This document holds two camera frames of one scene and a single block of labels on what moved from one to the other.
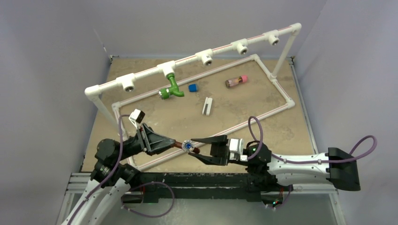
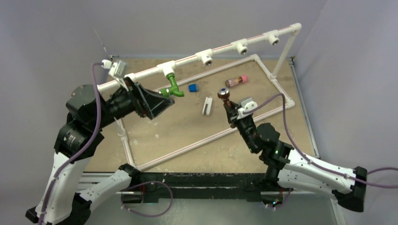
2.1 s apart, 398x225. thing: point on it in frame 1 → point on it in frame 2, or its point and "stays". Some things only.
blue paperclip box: (193, 88) stays
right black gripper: (219, 147) → (232, 114)
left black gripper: (156, 142) → (156, 103)
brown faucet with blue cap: (187, 146) → (224, 93)
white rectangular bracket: (207, 106) stays
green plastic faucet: (165, 93) stays
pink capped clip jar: (235, 81) stays
